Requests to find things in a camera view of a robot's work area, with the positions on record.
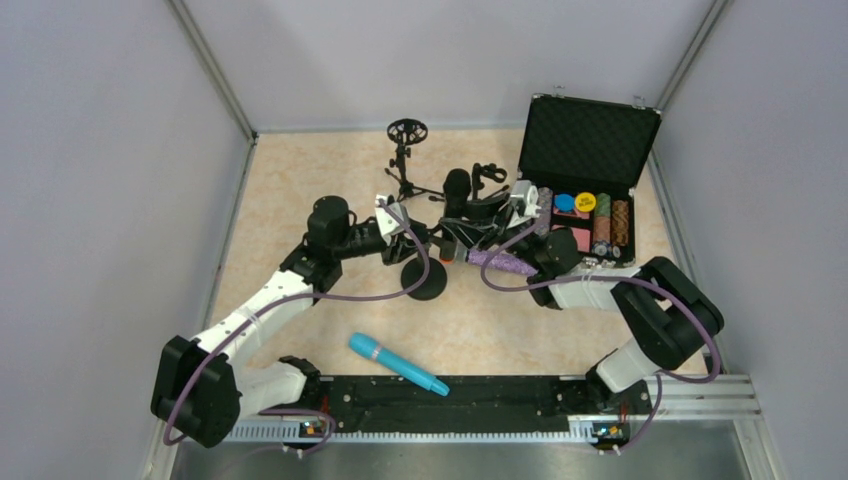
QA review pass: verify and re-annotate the purple glitter microphone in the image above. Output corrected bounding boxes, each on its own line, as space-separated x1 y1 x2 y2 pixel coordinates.
465 249 537 277

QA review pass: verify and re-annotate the red playing card deck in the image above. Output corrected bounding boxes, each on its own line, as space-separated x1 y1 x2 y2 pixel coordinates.
567 227 592 253

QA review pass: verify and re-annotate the black round-base mic stand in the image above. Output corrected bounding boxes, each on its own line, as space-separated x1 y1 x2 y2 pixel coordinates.
400 246 448 301

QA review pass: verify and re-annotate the green poker chip stack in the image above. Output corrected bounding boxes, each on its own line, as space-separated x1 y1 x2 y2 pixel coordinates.
592 193 612 244

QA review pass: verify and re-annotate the white cable duct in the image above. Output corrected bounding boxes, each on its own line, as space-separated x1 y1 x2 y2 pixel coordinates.
225 419 630 448

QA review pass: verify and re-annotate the black tripod stand with clip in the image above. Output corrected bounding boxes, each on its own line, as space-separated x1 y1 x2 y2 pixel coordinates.
428 163 507 202

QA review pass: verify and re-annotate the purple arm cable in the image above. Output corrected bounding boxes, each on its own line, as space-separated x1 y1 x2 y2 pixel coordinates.
162 201 432 458
479 211 721 455

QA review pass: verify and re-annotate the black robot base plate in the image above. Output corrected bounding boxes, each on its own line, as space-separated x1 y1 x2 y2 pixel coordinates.
260 369 652 433

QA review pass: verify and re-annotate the yellow dealer chip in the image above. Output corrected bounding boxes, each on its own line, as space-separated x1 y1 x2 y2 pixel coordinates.
574 192 598 213

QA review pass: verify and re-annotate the black microphone orange end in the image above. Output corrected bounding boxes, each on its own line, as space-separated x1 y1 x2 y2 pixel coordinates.
439 168 472 263

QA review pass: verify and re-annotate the teal toy microphone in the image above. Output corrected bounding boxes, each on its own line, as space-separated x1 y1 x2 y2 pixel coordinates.
348 332 450 397

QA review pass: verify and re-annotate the brown poker chip stack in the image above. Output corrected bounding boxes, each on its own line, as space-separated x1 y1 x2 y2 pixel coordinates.
611 200 630 247

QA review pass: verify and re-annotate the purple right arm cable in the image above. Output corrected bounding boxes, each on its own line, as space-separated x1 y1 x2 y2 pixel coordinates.
479 211 721 455

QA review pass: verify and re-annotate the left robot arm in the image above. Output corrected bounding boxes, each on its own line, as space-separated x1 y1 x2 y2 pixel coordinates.
150 195 430 448

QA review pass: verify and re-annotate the blue dealer chip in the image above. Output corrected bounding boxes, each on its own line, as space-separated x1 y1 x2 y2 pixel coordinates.
553 194 575 214

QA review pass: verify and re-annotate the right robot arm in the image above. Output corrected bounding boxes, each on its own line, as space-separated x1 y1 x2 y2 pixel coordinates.
439 169 725 399

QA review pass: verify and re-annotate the black tripod shock-mount stand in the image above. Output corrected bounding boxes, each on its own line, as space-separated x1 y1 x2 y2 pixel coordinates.
384 118 444 202

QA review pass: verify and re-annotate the black poker chip case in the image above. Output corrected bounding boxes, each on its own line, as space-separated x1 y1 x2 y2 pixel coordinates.
518 93 663 267

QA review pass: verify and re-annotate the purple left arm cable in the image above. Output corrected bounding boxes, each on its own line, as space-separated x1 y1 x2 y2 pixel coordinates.
162 201 432 458

